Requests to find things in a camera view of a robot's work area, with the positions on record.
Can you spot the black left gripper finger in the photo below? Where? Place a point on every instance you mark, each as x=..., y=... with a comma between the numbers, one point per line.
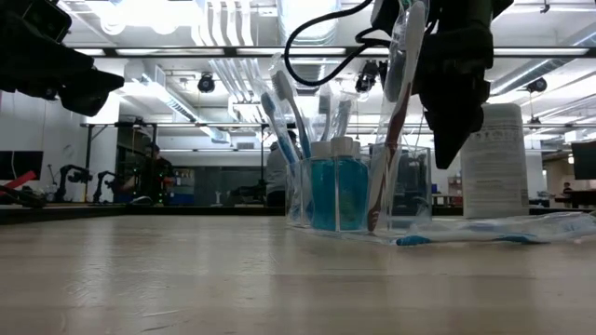
x=90, y=93

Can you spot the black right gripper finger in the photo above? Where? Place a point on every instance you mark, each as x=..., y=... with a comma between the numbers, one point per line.
x=451, y=139

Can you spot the clear acrylic organizer box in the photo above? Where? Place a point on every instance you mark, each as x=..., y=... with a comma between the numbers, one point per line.
x=410, y=186

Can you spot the black background robot arm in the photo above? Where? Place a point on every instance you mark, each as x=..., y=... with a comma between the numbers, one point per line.
x=74, y=176
x=104, y=179

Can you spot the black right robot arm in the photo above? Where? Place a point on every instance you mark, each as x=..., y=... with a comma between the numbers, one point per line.
x=465, y=11

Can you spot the white wipes canister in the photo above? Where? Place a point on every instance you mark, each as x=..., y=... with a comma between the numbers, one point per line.
x=503, y=167

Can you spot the black ceiling spotlight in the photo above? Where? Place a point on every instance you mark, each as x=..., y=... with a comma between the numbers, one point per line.
x=537, y=85
x=206, y=84
x=365, y=76

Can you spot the black background monitor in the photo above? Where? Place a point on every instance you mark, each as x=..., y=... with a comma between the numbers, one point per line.
x=23, y=165
x=584, y=160

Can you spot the black overhead light bar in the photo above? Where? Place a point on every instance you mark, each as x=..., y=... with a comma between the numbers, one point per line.
x=186, y=51

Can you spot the person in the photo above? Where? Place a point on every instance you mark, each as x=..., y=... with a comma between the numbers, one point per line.
x=566, y=188
x=277, y=177
x=158, y=177

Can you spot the red background bar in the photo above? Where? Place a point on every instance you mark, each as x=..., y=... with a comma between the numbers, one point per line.
x=18, y=180

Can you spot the black background workbench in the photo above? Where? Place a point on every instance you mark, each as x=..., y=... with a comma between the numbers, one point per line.
x=28, y=213

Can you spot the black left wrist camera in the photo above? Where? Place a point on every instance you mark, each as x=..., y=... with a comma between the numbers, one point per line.
x=46, y=18

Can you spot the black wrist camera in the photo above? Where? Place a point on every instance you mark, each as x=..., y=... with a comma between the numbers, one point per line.
x=46, y=18
x=385, y=16

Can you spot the white rectangular ceiling duct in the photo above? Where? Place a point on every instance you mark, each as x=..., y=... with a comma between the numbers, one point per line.
x=163, y=93

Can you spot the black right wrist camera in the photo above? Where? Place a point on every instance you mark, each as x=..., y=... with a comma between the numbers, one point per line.
x=385, y=16

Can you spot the black background rig frame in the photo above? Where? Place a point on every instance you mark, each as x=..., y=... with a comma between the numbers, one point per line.
x=209, y=125

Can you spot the silver round ventilation duct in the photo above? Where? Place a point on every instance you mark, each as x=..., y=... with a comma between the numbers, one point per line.
x=307, y=18

